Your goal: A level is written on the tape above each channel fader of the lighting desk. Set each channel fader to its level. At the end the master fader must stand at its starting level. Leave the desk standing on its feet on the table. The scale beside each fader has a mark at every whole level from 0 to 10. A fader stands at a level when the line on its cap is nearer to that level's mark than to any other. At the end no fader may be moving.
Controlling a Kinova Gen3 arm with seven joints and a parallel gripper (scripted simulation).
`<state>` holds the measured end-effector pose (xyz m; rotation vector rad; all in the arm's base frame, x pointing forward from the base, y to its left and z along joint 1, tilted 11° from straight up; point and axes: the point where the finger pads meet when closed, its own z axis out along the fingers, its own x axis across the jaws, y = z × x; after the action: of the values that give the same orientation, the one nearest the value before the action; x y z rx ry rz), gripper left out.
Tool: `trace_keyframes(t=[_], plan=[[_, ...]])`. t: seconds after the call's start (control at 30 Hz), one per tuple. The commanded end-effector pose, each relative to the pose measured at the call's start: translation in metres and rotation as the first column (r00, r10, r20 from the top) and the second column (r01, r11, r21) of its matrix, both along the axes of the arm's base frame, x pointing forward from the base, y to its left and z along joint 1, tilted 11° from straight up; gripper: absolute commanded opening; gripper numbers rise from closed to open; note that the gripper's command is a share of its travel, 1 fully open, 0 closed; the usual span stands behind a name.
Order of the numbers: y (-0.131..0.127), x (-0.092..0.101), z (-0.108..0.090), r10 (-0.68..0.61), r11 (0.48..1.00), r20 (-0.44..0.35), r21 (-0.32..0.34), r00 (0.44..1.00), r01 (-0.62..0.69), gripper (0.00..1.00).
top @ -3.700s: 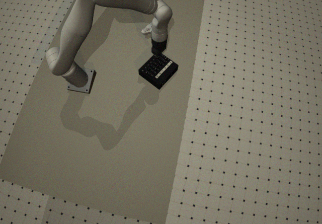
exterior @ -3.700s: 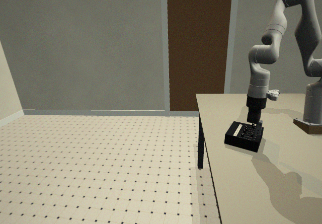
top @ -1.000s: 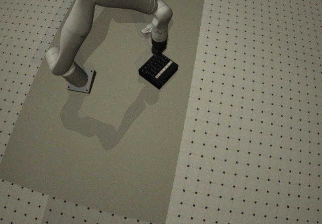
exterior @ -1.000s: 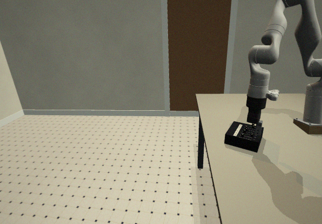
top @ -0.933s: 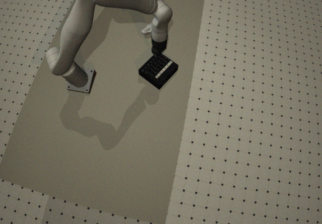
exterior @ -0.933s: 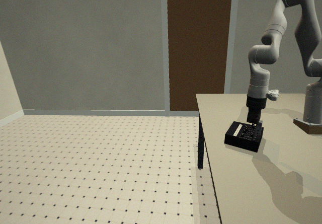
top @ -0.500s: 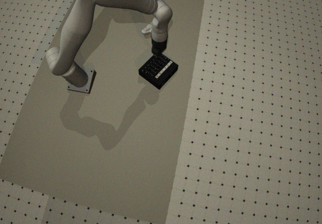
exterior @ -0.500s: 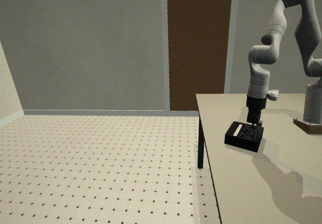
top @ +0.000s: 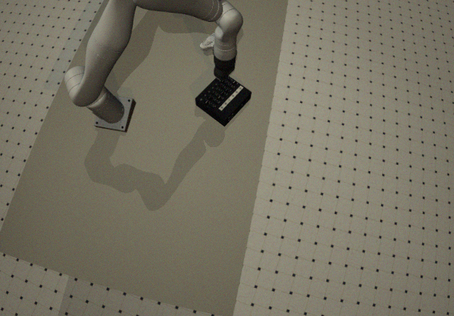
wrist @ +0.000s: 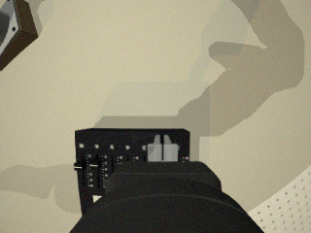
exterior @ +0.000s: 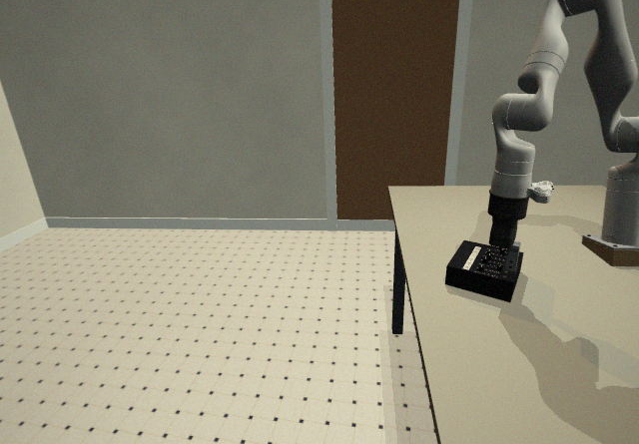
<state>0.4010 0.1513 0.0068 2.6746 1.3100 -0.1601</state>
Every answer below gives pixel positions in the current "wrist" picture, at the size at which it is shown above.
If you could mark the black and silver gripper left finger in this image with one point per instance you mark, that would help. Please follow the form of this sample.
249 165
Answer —
155 149

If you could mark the black lighting desk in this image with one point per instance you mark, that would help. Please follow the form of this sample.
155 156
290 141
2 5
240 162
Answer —
106 148

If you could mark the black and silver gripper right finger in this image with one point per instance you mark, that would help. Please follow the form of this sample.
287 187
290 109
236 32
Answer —
169 151

